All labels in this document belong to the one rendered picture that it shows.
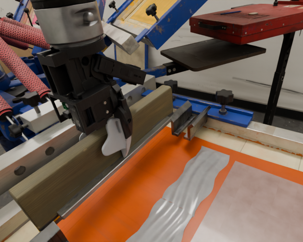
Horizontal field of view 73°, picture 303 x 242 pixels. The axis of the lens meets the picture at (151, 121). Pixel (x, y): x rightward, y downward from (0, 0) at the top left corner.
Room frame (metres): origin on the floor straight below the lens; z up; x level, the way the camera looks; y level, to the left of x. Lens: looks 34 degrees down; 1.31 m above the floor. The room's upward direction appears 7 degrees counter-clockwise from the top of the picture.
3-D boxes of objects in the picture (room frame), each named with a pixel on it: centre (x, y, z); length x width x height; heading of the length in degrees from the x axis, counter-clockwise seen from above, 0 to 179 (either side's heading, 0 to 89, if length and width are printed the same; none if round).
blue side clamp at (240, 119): (0.51, -0.13, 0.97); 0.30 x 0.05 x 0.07; 49
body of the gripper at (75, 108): (0.29, 0.09, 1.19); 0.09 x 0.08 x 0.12; 139
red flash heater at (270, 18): (1.29, -0.68, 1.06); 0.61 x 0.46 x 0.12; 109
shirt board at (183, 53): (1.05, 0.03, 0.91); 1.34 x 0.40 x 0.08; 109
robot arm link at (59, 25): (0.30, 0.08, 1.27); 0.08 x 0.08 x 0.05
